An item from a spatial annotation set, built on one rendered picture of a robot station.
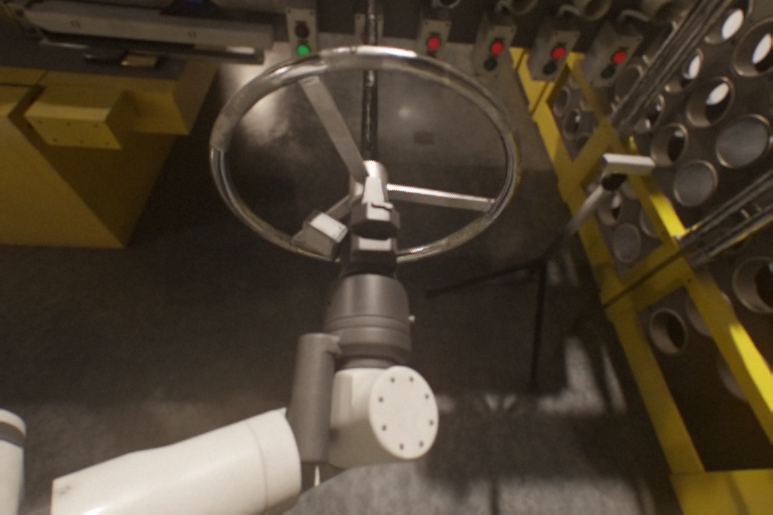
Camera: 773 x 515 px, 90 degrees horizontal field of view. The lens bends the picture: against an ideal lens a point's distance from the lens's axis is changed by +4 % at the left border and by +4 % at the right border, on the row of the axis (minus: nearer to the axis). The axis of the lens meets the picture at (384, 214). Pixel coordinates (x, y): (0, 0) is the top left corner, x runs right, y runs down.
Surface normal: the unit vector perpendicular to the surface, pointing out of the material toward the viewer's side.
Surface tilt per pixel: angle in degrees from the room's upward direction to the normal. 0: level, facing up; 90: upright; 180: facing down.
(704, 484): 90
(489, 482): 0
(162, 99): 90
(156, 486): 39
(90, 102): 0
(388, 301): 25
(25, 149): 90
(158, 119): 90
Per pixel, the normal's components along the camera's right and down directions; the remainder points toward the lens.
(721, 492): -1.00, -0.04
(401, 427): 0.55, -0.50
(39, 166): 0.01, 0.81
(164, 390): 0.09, -0.59
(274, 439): 0.36, -0.82
